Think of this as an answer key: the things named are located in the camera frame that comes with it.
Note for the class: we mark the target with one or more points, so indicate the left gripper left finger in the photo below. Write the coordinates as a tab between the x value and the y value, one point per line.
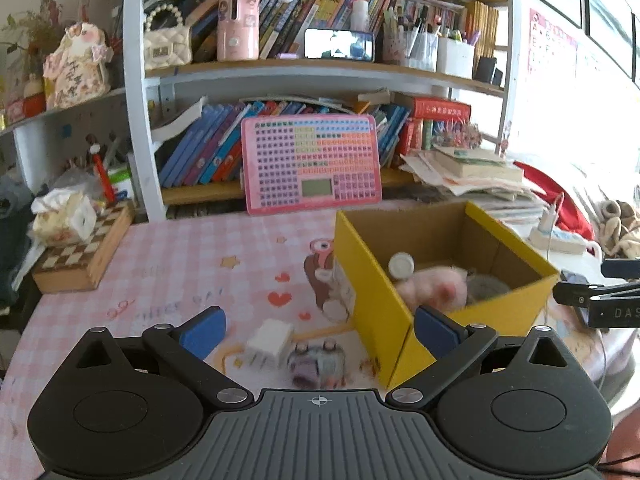
183	351

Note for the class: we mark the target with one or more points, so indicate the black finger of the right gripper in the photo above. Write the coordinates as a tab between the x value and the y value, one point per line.
592	291

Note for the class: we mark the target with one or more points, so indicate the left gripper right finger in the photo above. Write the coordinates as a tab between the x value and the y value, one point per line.
458	351

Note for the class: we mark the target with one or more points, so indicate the pink plush toy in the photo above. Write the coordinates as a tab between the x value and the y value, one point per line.
441	287

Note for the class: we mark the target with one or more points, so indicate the blue white spray bottle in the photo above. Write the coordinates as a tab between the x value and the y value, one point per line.
401	266

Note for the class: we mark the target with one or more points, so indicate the smartphone on table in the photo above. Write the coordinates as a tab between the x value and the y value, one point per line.
580	310

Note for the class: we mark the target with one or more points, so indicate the white power strip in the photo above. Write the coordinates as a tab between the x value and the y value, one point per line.
557	241

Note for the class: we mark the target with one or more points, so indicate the red fabric item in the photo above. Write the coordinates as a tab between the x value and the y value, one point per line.
570	217

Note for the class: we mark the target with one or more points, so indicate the small grey toy car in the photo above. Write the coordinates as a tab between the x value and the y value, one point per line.
317	366

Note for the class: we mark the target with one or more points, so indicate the wooden chess box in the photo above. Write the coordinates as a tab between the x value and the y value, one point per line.
80	267

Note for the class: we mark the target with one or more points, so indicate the yellow cardboard box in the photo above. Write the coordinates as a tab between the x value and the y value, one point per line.
452	257

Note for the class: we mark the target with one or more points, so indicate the stack of papers and books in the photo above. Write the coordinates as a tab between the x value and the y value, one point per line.
476	175

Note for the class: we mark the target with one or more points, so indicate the tissue box with cover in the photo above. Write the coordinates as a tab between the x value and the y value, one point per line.
63	216

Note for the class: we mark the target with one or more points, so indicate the row of blue books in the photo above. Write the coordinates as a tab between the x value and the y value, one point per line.
206	149

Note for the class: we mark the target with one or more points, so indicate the pink learning tablet toy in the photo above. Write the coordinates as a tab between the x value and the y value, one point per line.
311	161

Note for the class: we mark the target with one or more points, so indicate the red dictionary book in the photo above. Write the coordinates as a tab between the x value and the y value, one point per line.
433	108

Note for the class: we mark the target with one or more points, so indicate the white pen holder cup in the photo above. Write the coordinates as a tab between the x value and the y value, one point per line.
455	58

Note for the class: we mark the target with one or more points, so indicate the white bookshelf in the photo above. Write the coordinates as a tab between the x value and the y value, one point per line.
160	93

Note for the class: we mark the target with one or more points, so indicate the floral doll decoration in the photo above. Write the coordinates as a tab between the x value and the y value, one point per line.
76	71

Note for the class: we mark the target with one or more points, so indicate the cream quilted handbag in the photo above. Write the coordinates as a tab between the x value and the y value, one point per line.
169	46

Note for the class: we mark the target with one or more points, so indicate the smartphone on shelf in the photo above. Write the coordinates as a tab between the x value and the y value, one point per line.
334	44

